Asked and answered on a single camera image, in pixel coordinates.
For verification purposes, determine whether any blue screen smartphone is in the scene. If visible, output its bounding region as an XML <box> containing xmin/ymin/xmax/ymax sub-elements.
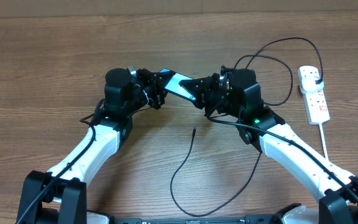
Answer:
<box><xmin>165</xmin><ymin>72</ymin><xmax>196</xmax><ymax>102</ymax></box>

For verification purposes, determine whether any black charger cable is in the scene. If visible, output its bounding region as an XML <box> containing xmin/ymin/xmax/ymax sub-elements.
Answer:
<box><xmin>170</xmin><ymin>37</ymin><xmax>324</xmax><ymax>218</ymax></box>

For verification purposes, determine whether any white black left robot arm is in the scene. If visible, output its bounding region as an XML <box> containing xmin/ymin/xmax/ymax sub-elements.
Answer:
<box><xmin>16</xmin><ymin>68</ymin><xmax>179</xmax><ymax>223</ymax></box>

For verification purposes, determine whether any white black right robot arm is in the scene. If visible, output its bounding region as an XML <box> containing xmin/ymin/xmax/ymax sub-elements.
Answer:
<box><xmin>178</xmin><ymin>68</ymin><xmax>358</xmax><ymax>223</ymax></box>

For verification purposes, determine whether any white charger adapter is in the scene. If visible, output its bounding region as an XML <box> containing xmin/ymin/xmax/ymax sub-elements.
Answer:
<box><xmin>300</xmin><ymin>76</ymin><xmax>324</xmax><ymax>94</ymax></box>

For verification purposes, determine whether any white power strip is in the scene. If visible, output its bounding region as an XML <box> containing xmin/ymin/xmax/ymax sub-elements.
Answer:
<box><xmin>298</xmin><ymin>65</ymin><xmax>330</xmax><ymax>124</ymax></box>

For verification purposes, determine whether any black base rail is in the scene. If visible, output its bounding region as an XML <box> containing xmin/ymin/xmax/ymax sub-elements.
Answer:
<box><xmin>54</xmin><ymin>213</ymin><xmax>332</xmax><ymax>224</ymax></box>

